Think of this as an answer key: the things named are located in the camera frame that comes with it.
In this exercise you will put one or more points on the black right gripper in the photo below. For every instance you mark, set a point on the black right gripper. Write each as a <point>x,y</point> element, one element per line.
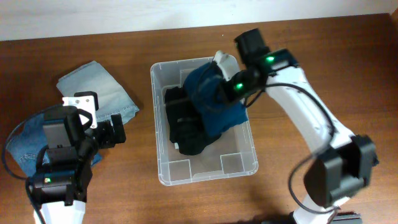
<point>229,92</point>

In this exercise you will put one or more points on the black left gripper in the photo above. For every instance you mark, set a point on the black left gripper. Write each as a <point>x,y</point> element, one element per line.
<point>112,137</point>

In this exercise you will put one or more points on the teal blue garment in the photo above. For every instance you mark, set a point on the teal blue garment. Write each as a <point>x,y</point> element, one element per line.
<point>201,86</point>

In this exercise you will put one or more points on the light blue jeans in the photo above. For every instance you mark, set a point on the light blue jeans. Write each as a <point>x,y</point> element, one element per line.
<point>112,97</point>

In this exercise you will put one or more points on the black garment with tape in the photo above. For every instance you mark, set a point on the black garment with tape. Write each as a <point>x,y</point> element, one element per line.
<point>186,126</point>

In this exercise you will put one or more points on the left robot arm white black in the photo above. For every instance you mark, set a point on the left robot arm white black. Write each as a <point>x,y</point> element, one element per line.
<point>58,189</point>

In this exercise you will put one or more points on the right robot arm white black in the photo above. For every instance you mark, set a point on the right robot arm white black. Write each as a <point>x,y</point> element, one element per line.
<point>341,162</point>

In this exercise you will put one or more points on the clear plastic storage bin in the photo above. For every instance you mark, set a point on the clear plastic storage bin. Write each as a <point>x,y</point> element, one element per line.
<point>232,155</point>

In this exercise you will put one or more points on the dark blue folded jeans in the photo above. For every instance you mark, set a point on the dark blue folded jeans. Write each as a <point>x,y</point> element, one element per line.
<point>25,147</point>

